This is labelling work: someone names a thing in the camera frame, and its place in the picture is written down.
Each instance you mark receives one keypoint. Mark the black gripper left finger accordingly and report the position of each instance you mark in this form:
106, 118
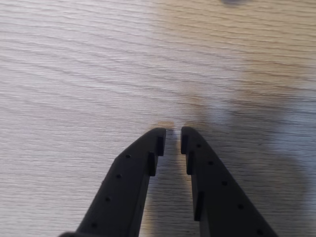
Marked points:
123, 197

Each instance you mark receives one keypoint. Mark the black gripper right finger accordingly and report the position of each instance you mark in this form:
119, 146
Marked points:
222, 202

